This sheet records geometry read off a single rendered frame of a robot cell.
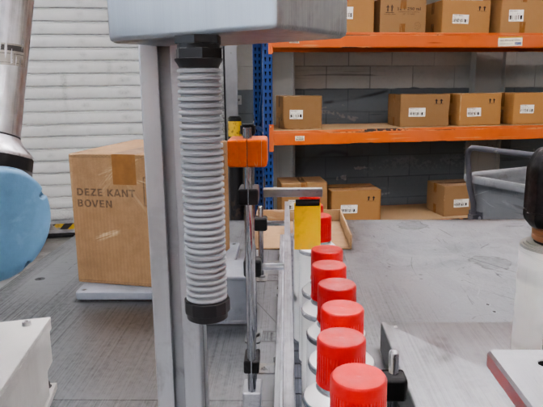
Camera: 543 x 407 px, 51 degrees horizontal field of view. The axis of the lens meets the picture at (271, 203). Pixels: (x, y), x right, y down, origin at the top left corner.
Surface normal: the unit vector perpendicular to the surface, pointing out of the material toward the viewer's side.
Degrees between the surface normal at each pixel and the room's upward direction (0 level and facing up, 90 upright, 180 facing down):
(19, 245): 93
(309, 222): 90
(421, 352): 0
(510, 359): 0
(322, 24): 90
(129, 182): 90
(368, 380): 2
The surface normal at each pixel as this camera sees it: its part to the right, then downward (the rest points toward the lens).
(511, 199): -0.88, 0.16
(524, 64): 0.15, 0.20
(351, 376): 0.04, -0.98
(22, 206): 0.83, 0.15
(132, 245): -0.22, 0.20
